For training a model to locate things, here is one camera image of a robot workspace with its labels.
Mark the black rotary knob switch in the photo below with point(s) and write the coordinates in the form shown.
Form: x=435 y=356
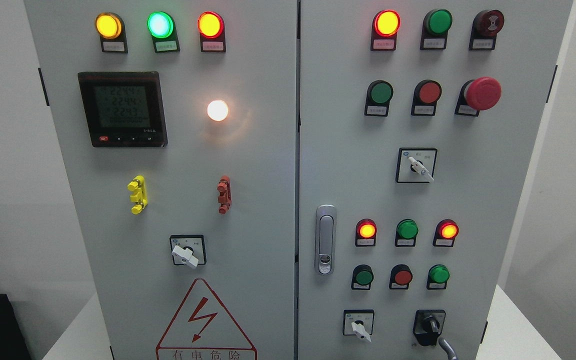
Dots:
x=428 y=325

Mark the red terminal connector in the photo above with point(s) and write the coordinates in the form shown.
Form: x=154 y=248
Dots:
x=224 y=197

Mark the lit red indicator middle left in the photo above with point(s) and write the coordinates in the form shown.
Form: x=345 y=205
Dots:
x=366 y=233

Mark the lit red indicator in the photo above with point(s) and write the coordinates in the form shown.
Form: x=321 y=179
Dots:
x=384 y=29
x=366 y=233

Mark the white glowing indicator light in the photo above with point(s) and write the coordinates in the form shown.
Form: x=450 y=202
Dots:
x=217 y=110

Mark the green push button lower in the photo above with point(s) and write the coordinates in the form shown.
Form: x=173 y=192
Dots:
x=362 y=277

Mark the green push button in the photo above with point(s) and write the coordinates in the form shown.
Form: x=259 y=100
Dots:
x=378 y=97
x=362 y=277

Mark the green push button upper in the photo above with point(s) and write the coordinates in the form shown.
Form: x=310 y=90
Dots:
x=378 y=97

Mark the grey left cabinet door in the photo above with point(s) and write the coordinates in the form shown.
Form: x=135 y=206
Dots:
x=250 y=250

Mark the grey cabinet door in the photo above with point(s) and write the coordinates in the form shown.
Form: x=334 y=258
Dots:
x=250 y=250
x=350 y=160

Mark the green indicator light middle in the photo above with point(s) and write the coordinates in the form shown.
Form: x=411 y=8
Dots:
x=406 y=234

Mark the grey right cabinet door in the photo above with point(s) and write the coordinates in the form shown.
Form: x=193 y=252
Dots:
x=350 y=160

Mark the red push button lower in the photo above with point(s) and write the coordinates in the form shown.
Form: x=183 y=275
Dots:
x=400 y=277

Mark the red push button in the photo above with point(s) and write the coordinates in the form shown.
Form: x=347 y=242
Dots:
x=400 y=277
x=425 y=98

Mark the yellow terminal connector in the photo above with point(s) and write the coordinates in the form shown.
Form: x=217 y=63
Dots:
x=138 y=190

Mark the red push button upper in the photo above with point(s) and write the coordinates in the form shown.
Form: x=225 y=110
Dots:
x=425 y=98

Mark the red indicator light middle right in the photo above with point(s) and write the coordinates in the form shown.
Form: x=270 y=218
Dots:
x=445 y=233

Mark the red electric hazard warning sticker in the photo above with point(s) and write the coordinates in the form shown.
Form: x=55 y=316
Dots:
x=202 y=328

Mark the red ringed yellow indicator light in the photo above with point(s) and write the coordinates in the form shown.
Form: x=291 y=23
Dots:
x=212 y=32

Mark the green indicator light lower right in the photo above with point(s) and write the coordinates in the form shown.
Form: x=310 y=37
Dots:
x=437 y=277

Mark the black digital power meter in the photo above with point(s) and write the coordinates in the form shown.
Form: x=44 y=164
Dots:
x=124 y=109

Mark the lit red indicator top right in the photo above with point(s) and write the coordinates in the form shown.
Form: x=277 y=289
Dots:
x=384 y=29

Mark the green lit indicator light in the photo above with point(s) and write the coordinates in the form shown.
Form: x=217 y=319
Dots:
x=163 y=33

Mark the red mushroom emergency stop button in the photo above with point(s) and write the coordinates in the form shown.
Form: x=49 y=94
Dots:
x=478 y=95

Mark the green indicator light top right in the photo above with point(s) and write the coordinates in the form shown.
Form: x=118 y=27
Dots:
x=435 y=27

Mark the yellow indicator light top left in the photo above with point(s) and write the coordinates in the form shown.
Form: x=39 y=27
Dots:
x=112 y=33

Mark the dark red buzzer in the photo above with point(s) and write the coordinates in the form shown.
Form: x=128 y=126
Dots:
x=485 y=28

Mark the silver cabinet door handle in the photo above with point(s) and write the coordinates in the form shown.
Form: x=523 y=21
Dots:
x=325 y=231

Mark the white selector switch left door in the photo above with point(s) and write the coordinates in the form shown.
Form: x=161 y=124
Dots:
x=188 y=250

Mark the white selector switch upper right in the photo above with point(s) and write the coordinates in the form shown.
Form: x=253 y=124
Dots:
x=416 y=164

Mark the white selector switch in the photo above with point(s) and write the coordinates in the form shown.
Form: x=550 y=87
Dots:
x=416 y=164
x=358 y=323

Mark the white selector switch lower right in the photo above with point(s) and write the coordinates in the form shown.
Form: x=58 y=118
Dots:
x=358 y=323

